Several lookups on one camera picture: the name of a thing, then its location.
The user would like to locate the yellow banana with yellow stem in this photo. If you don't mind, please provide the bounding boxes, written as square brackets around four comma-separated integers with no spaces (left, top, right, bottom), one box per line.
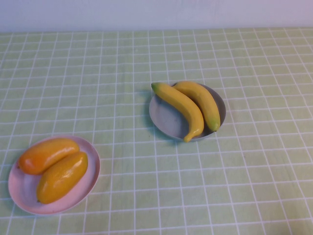
[151,82,205,143]

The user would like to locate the yellow banana with green end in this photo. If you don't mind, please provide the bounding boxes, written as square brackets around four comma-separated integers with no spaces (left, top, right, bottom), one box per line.
[172,81,221,132]

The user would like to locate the yellow mango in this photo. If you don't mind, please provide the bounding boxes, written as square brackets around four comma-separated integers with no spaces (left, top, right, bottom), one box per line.
[36,151,89,205]

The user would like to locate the orange-tinted mango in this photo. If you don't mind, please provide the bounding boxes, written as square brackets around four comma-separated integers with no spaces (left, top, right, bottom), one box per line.
[18,138,81,176]

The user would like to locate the blue-grey round plate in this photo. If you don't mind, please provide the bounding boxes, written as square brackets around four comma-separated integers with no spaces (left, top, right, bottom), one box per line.
[149,82,227,142]

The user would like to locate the pink round plate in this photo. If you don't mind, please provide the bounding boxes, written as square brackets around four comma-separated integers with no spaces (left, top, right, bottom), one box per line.
[8,136,101,215]

